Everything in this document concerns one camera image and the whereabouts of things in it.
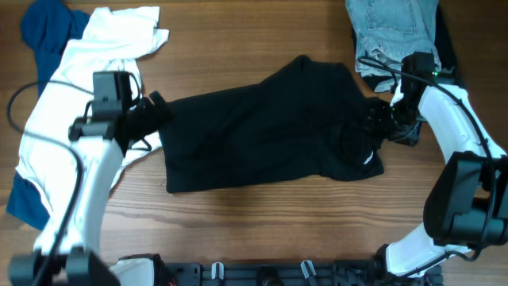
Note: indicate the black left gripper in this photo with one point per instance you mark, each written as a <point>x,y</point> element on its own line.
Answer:
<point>144,106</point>

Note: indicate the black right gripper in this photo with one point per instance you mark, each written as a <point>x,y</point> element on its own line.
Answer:
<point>381,117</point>

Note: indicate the black t-shirt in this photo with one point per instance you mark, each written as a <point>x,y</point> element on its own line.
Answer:
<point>306,119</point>

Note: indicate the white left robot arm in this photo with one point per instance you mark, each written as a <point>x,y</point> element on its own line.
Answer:
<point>66,251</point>

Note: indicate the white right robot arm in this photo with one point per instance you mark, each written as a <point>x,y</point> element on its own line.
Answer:
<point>466,211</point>

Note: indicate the white t-shirt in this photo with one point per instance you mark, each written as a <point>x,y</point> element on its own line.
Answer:
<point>112,41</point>

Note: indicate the light blue jeans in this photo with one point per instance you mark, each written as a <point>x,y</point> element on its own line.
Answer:
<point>393,32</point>

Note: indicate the black folded garment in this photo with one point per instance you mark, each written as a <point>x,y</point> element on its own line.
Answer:
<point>448,43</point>

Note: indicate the blue t-shirt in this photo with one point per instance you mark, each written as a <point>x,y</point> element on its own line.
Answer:
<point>46,28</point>

